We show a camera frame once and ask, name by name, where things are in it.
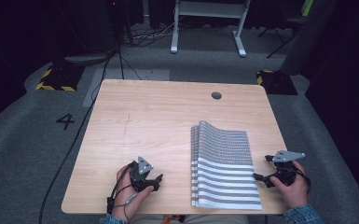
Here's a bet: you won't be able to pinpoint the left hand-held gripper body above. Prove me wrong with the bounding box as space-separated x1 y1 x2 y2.
130 156 157 192

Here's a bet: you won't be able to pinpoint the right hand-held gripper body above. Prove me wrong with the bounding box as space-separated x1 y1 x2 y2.
271 149 306 188

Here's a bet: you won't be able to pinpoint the grey white striped cloth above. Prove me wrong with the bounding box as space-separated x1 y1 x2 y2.
190 120 263 211

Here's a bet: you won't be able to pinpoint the person's right hand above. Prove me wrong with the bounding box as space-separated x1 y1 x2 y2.
269 160 310 210

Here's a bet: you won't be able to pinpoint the person's left hand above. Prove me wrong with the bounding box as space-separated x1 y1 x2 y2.
111 164 155 222

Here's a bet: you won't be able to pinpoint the black chair legs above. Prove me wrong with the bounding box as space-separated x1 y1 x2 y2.
256 14 306 60

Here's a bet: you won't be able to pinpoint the dark grey curtain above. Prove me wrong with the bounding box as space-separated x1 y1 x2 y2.
279 0 339 77

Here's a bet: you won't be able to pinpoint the grey oval stand base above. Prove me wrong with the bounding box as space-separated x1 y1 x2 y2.
62 53 112 66

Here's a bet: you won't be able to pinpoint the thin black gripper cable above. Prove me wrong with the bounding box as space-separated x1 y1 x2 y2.
292 166 311 191

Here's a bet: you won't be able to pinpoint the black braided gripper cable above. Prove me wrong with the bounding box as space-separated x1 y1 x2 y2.
106 161 138 216

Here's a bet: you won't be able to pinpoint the long black floor cable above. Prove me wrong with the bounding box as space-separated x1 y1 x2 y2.
38 50 115 224

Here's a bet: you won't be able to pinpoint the black yellow striped base plate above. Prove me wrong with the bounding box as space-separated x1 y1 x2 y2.
35 63 86 92
255 69 298 96

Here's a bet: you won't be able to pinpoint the thin black floor cable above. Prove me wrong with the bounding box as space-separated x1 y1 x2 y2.
117 46 144 81

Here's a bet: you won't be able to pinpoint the tangle of floor cables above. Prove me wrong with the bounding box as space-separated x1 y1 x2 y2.
120 24 175 49

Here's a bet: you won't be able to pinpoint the white metal desk frame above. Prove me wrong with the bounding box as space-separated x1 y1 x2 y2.
170 0 252 58

